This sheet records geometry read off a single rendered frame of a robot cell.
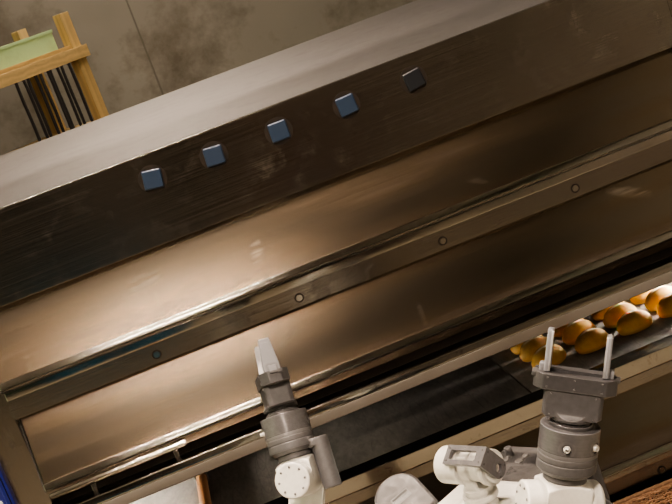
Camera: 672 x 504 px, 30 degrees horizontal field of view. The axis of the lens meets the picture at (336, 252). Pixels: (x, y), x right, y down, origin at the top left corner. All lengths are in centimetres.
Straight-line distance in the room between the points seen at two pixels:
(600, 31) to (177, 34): 709
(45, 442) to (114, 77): 711
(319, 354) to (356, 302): 15
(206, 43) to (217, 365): 710
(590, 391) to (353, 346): 124
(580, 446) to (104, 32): 837
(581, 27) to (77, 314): 137
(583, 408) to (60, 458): 152
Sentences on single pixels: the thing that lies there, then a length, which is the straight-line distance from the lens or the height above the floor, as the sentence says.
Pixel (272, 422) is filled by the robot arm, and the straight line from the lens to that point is 226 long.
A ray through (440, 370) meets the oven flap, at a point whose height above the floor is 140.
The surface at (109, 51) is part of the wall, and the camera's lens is 992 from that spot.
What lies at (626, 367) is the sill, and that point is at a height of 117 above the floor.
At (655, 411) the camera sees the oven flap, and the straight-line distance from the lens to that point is 328.
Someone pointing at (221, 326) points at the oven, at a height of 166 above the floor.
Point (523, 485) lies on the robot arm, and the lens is 186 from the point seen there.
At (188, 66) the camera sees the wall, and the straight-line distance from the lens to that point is 992.
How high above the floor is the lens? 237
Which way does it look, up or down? 13 degrees down
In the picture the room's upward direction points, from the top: 20 degrees counter-clockwise
